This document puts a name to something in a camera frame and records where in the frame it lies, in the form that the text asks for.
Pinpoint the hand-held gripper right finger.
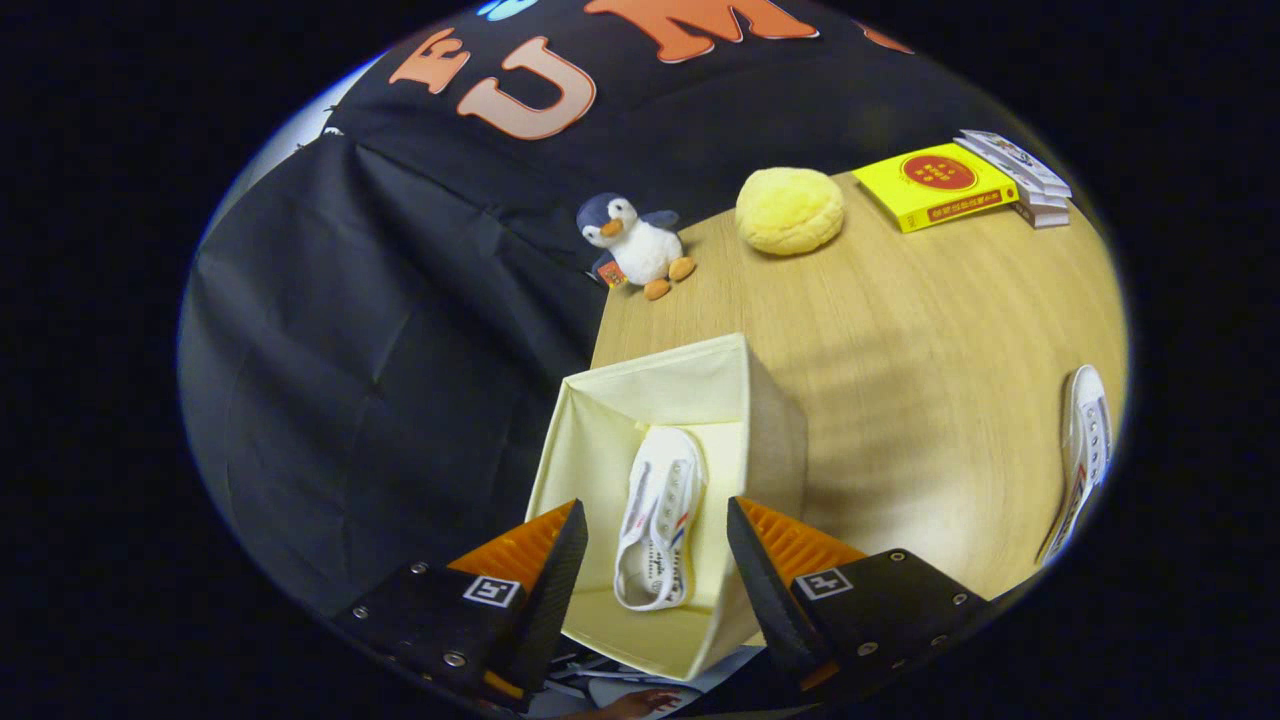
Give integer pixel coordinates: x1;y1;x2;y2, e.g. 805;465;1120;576
725;496;996;706

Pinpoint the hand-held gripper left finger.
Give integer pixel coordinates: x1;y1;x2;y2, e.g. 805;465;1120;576
335;499;591;713

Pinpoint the white canvas shoe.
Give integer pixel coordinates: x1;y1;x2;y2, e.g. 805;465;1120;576
1035;364;1114;571
612;425;708;613

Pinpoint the cream fabric storage box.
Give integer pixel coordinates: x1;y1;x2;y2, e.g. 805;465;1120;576
525;333;809;683

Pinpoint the blue white penguin plush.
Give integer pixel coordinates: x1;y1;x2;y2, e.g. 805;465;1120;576
576;192;698;302

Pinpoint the yellow round plush bun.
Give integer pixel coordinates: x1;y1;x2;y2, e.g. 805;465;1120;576
735;167;847;257

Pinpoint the yellow book with red circle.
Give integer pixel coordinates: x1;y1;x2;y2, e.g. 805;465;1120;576
852;143;1021;234

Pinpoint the illustrated cover white book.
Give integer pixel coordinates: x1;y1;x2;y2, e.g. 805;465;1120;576
955;130;1073;196

